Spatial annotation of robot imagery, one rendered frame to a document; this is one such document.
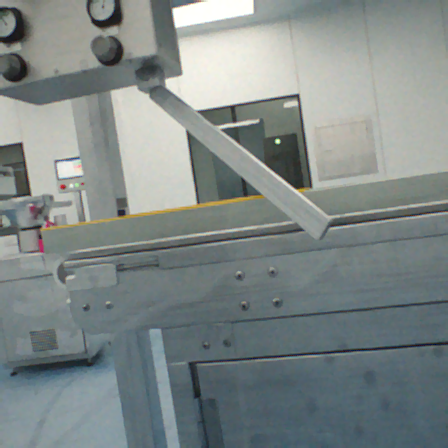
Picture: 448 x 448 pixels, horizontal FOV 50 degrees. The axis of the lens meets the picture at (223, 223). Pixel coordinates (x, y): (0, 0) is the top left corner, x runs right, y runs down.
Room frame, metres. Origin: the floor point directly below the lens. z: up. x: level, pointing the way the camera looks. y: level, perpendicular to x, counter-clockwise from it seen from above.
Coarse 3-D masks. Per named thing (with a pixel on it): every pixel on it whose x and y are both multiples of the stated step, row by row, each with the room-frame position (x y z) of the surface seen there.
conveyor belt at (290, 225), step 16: (384, 208) 0.58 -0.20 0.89; (400, 208) 0.55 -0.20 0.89; (416, 208) 0.54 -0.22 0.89; (432, 208) 0.54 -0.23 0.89; (272, 224) 0.60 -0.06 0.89; (288, 224) 0.57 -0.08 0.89; (336, 224) 0.56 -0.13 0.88; (160, 240) 0.61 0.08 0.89; (176, 240) 0.60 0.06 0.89; (192, 240) 0.59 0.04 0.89; (208, 240) 0.59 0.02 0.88; (64, 256) 0.63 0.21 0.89; (80, 256) 0.63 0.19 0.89; (96, 256) 0.62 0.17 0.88; (64, 288) 0.63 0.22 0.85
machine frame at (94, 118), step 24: (96, 96) 0.90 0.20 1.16; (96, 120) 0.91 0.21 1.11; (96, 144) 0.91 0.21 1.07; (96, 168) 0.91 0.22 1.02; (120, 168) 0.95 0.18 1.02; (96, 192) 0.91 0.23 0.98; (120, 192) 0.93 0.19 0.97; (96, 216) 0.91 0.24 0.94; (120, 336) 0.91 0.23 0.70; (144, 336) 0.93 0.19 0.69; (120, 360) 0.91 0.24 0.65; (144, 360) 0.91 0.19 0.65; (120, 384) 0.91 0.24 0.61; (144, 384) 0.90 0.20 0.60; (144, 408) 0.91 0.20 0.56; (144, 432) 0.91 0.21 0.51
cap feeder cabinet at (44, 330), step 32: (32, 256) 3.00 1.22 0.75; (0, 288) 3.02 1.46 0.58; (32, 288) 3.00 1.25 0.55; (0, 320) 3.03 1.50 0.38; (32, 320) 3.01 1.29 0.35; (64, 320) 2.99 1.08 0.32; (0, 352) 3.03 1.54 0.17; (32, 352) 3.01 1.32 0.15; (64, 352) 2.99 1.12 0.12; (96, 352) 3.07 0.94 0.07
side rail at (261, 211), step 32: (320, 192) 0.54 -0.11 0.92; (352, 192) 0.54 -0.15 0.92; (384, 192) 0.53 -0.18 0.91; (416, 192) 0.52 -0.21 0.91; (96, 224) 0.60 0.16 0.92; (128, 224) 0.59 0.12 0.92; (160, 224) 0.58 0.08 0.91; (192, 224) 0.58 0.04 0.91; (224, 224) 0.57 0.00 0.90; (256, 224) 0.56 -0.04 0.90
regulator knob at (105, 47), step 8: (104, 32) 0.56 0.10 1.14; (112, 32) 0.56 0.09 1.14; (96, 40) 0.54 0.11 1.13; (104, 40) 0.53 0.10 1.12; (112, 40) 0.54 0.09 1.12; (96, 48) 0.54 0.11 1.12; (104, 48) 0.53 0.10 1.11; (112, 48) 0.54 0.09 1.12; (120, 48) 0.55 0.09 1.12; (96, 56) 0.54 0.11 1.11; (104, 56) 0.54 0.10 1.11; (112, 56) 0.54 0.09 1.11; (120, 56) 0.55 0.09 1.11; (104, 64) 0.56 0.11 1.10; (112, 64) 0.55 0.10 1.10
